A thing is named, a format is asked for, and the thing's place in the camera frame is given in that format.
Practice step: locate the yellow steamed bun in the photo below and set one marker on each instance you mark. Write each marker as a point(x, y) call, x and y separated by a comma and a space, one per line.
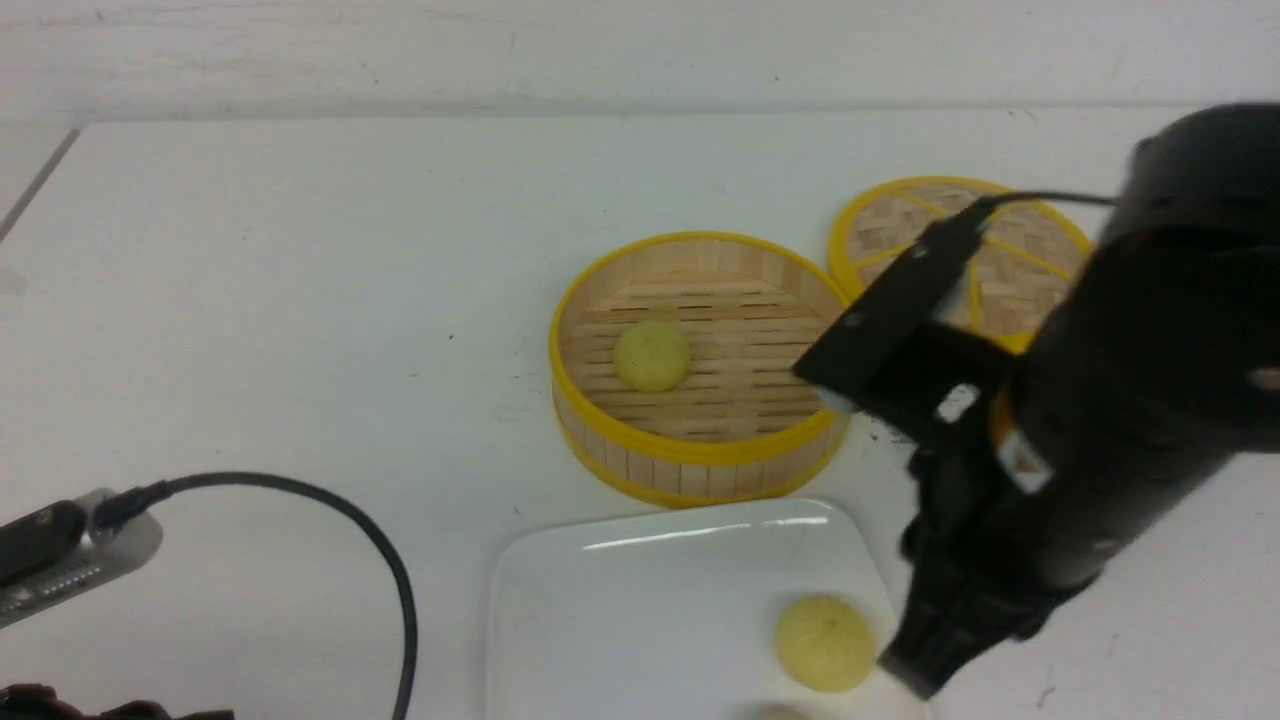
point(652, 357)
point(825, 644)

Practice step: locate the bamboo steamer lid yellow rim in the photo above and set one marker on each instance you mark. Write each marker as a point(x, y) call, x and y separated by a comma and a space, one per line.
point(1027, 263)

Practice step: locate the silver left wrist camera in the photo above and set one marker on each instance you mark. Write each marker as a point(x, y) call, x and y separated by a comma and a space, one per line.
point(59, 552)

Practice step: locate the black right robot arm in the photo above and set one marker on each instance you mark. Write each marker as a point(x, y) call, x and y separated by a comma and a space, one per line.
point(1035, 471)

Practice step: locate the bamboo steamer basket yellow rim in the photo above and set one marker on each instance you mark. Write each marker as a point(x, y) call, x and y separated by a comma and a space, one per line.
point(739, 426)

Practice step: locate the white square plate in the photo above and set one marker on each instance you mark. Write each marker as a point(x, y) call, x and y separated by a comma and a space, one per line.
point(672, 616)

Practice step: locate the white steamed bun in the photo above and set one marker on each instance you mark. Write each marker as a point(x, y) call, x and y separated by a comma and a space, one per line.
point(776, 711)

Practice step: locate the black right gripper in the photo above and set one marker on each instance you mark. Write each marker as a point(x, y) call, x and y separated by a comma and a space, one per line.
point(966, 593)

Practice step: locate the yellow steamed bun on plate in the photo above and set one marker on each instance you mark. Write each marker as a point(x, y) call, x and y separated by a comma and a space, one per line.
point(825, 644)

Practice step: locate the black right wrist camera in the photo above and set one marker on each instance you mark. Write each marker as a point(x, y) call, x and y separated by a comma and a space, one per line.
point(890, 356)

